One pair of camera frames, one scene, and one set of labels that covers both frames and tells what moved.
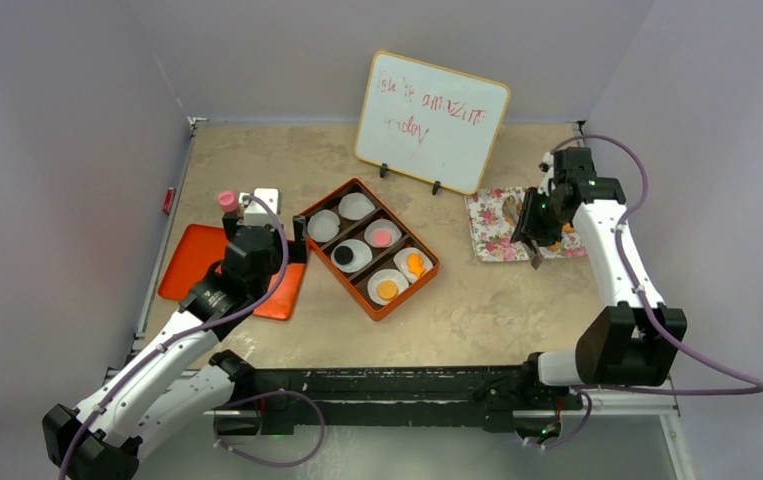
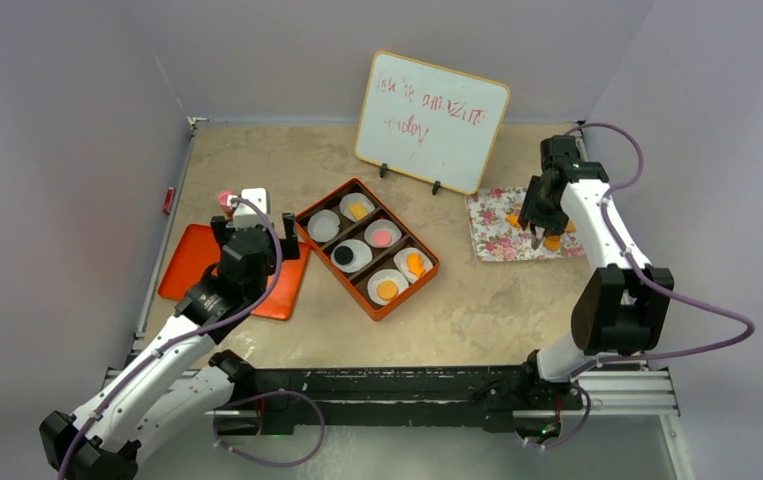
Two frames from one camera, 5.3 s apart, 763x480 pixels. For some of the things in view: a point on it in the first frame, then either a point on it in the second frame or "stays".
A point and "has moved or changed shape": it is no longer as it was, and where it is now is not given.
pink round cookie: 381,237 stays
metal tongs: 535,255 has moved or changed shape
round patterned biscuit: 388,289 stays
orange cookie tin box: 371,252 stays
